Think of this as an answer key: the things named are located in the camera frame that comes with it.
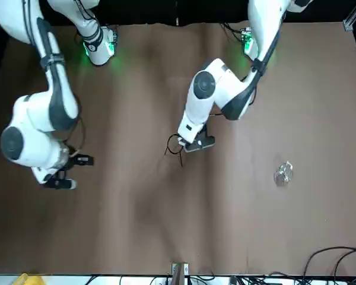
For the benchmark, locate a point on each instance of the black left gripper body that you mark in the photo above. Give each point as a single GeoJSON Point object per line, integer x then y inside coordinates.
{"type": "Point", "coordinates": [204, 144]}

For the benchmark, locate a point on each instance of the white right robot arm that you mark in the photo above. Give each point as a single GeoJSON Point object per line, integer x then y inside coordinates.
{"type": "Point", "coordinates": [32, 118]}

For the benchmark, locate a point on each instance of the aluminium camera post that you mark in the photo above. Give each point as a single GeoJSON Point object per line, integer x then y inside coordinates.
{"type": "Point", "coordinates": [179, 273]}

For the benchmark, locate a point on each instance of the aluminium frame post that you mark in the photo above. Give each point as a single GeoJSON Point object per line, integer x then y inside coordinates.
{"type": "Point", "coordinates": [354, 15]}

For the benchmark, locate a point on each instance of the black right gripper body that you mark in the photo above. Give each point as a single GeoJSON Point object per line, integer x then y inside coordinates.
{"type": "Point", "coordinates": [67, 169]}

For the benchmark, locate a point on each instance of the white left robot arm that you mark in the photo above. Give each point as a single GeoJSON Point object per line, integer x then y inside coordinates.
{"type": "Point", "coordinates": [225, 83]}

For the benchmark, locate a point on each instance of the yellow bag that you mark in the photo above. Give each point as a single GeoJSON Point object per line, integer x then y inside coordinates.
{"type": "Point", "coordinates": [29, 279]}

